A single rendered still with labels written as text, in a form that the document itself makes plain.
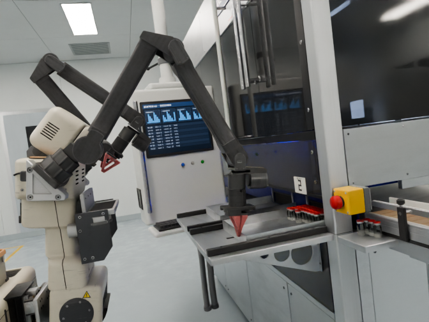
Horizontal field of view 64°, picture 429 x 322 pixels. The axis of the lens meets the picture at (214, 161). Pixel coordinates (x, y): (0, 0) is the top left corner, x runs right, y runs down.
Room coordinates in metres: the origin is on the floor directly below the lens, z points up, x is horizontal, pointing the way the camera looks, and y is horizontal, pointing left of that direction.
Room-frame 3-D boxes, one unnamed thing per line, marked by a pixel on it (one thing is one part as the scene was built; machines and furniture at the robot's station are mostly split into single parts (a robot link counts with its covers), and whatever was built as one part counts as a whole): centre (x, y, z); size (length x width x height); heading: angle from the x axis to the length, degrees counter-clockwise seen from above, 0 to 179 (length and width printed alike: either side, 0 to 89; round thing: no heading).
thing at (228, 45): (1.76, -0.18, 1.50); 0.47 x 0.01 x 0.59; 14
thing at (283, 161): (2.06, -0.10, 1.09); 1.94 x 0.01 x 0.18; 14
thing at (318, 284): (2.08, -0.09, 0.73); 1.98 x 0.01 x 0.25; 14
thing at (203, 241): (1.37, -0.10, 0.87); 0.70 x 0.48 x 0.02; 14
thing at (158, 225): (1.84, 0.16, 0.82); 0.40 x 0.14 x 0.02; 112
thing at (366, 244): (1.00, -0.43, 0.87); 0.14 x 0.13 x 0.02; 104
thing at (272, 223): (1.22, -0.20, 0.90); 0.34 x 0.26 x 0.04; 105
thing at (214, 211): (1.55, -0.13, 0.90); 0.34 x 0.26 x 0.04; 104
